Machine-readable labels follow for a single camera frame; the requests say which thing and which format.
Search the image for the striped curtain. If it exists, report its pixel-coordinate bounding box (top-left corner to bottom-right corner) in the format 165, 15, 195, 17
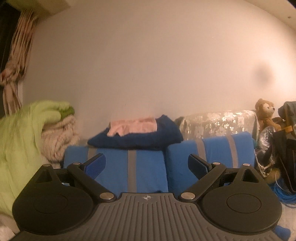
0, 9, 38, 116

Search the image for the cream curtain box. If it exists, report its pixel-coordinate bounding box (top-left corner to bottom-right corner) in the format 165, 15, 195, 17
6, 0, 71, 11

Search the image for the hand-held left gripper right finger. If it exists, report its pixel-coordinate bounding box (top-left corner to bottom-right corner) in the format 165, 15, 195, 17
178, 153, 266, 202

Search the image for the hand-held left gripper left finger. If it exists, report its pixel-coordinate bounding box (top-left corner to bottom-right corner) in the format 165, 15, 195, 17
34, 153, 117, 202

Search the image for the blue grey-striped pillow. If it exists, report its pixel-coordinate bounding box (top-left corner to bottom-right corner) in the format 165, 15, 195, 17
166, 132, 256, 193
63, 146, 168, 194

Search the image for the dark bag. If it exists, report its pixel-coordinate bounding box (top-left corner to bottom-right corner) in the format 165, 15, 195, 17
272, 101, 296, 194

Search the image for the silver floral cushion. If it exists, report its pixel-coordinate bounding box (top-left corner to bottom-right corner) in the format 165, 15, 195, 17
174, 110, 260, 141

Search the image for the blue cord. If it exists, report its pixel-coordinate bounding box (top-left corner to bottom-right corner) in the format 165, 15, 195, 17
270, 178, 296, 208

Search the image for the light green blanket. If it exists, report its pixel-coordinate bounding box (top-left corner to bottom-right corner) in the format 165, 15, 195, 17
0, 100, 75, 214

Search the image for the brown teddy bear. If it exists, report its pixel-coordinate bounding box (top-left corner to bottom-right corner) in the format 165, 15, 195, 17
255, 98, 282, 132

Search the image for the cream quilt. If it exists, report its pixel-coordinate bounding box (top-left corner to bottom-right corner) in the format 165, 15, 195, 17
40, 115, 80, 164

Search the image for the dark blue folded cloth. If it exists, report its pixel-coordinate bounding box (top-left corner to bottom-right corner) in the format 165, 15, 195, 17
88, 114, 184, 151

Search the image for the clear plastic bag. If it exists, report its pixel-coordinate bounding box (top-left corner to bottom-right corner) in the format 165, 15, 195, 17
254, 126, 278, 183

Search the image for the pink cloth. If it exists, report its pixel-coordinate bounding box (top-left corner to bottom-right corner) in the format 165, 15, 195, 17
107, 118, 158, 137

